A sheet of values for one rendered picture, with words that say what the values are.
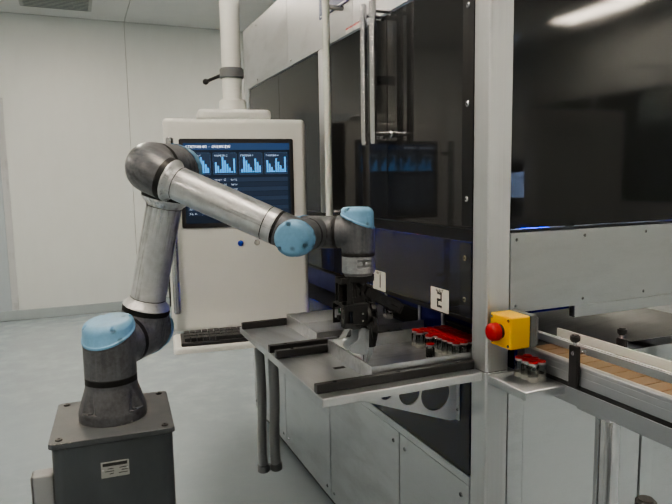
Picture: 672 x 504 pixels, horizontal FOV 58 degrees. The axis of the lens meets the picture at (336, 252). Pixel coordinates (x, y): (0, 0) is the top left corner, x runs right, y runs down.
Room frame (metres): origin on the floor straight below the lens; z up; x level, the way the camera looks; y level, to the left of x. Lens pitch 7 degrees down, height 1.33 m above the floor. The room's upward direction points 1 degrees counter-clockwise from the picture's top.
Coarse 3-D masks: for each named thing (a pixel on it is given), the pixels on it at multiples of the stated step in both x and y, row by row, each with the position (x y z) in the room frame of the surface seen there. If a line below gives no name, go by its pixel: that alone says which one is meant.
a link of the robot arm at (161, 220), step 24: (168, 144) 1.43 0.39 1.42; (192, 168) 1.47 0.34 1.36; (144, 216) 1.47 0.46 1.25; (168, 216) 1.45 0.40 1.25; (144, 240) 1.46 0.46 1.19; (168, 240) 1.46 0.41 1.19; (144, 264) 1.45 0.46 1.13; (168, 264) 1.48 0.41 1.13; (144, 288) 1.46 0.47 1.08; (144, 312) 1.45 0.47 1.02; (168, 312) 1.50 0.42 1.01; (168, 336) 1.52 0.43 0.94
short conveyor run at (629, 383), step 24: (552, 336) 1.35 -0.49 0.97; (576, 336) 1.23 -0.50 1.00; (552, 360) 1.31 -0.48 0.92; (576, 360) 1.23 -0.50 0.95; (600, 360) 1.28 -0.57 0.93; (624, 360) 1.16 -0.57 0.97; (648, 360) 1.18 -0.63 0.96; (576, 384) 1.23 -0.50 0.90; (600, 384) 1.18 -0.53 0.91; (624, 384) 1.13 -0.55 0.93; (648, 384) 1.13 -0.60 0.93; (600, 408) 1.18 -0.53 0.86; (624, 408) 1.13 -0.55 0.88; (648, 408) 1.08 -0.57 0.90; (648, 432) 1.08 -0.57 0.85
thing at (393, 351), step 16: (384, 336) 1.61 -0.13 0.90; (400, 336) 1.63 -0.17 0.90; (336, 352) 1.50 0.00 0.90; (384, 352) 1.54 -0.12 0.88; (400, 352) 1.53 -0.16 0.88; (416, 352) 1.53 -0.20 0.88; (352, 368) 1.41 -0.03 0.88; (368, 368) 1.33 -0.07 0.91; (384, 368) 1.32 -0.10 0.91; (400, 368) 1.34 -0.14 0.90
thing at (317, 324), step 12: (312, 312) 1.89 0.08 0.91; (324, 312) 1.91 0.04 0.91; (336, 312) 1.92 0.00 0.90; (288, 324) 1.85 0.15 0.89; (300, 324) 1.74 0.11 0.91; (312, 324) 1.86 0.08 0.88; (324, 324) 1.85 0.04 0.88; (336, 324) 1.85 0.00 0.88; (384, 324) 1.71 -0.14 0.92; (396, 324) 1.72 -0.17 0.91; (408, 324) 1.74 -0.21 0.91; (420, 324) 1.75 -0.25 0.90; (312, 336) 1.65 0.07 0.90; (324, 336) 1.63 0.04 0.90
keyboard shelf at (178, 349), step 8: (176, 336) 2.04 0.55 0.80; (176, 344) 1.93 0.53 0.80; (216, 344) 1.92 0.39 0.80; (224, 344) 1.93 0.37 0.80; (232, 344) 1.93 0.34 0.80; (240, 344) 1.94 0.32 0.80; (248, 344) 1.94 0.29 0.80; (176, 352) 1.88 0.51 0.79; (184, 352) 1.89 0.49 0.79; (192, 352) 1.89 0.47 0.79; (200, 352) 1.90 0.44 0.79
